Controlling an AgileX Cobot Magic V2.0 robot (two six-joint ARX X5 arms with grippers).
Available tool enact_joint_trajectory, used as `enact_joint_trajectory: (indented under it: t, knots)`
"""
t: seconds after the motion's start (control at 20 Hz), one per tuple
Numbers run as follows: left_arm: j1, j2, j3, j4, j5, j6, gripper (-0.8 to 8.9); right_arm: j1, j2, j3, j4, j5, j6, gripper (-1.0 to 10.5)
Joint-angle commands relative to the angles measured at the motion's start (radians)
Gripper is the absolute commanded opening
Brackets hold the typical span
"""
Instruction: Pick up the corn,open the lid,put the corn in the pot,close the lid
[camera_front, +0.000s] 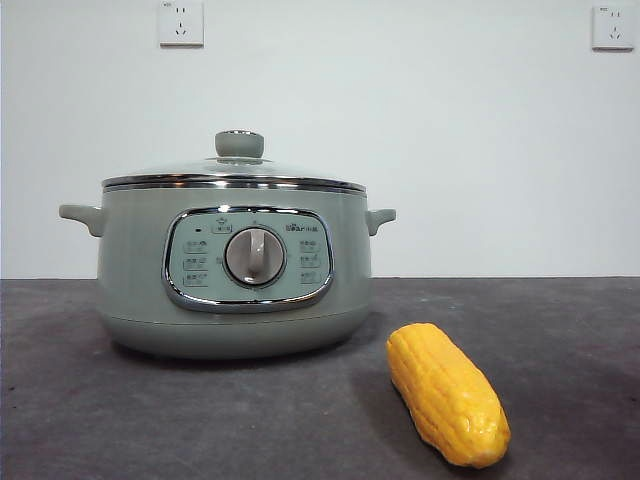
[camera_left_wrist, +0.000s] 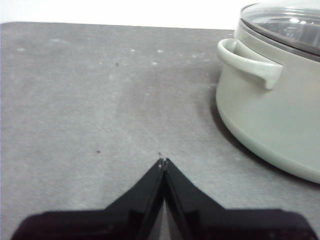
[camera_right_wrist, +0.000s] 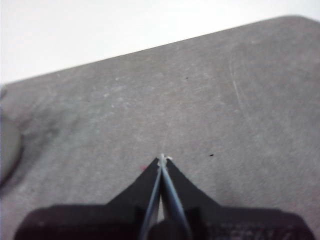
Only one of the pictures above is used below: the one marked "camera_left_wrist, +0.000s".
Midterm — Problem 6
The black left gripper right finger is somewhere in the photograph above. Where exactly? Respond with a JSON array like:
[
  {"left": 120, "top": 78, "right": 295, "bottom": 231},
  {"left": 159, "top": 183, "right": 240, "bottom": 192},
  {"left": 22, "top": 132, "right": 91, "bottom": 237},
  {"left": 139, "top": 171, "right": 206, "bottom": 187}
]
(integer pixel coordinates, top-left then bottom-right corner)
[{"left": 163, "top": 157, "right": 319, "bottom": 240}]

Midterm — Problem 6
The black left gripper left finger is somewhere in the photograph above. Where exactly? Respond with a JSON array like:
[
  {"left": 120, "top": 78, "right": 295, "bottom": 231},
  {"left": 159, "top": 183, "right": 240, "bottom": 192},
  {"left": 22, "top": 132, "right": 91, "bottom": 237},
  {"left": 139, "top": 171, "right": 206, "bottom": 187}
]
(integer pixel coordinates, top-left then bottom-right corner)
[{"left": 11, "top": 158, "right": 166, "bottom": 240}]

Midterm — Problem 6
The glass lid with green knob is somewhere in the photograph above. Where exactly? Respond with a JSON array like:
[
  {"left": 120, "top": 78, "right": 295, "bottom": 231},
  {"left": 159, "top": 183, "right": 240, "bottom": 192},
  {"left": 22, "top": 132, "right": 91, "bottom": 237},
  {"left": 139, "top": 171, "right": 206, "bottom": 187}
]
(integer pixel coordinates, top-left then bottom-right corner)
[{"left": 239, "top": 2, "right": 320, "bottom": 63}]

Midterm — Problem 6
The pale green electric pot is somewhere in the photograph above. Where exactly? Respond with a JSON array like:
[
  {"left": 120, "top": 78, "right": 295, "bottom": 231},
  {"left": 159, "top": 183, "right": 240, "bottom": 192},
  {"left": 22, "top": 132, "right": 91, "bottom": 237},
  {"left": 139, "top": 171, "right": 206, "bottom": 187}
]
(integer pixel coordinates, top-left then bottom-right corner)
[{"left": 215, "top": 24, "right": 320, "bottom": 185}]

